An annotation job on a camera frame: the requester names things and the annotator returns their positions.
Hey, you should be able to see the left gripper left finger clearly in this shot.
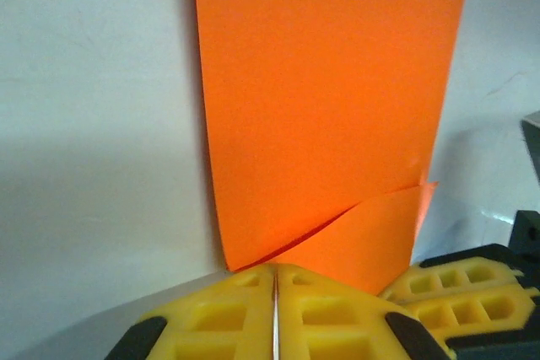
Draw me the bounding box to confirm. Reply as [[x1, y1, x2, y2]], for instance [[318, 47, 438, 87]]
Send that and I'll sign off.
[[104, 262, 278, 360]]

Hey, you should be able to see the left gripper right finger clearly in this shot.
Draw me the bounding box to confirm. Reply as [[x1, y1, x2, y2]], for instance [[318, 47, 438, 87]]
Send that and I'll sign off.
[[276, 262, 451, 360]]

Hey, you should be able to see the orange paper sheet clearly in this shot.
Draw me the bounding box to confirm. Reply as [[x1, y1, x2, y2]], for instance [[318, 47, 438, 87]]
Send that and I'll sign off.
[[192, 0, 473, 298]]

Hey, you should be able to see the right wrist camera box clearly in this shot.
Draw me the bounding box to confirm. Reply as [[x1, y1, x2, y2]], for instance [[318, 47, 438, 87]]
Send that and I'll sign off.
[[520, 110, 540, 159]]

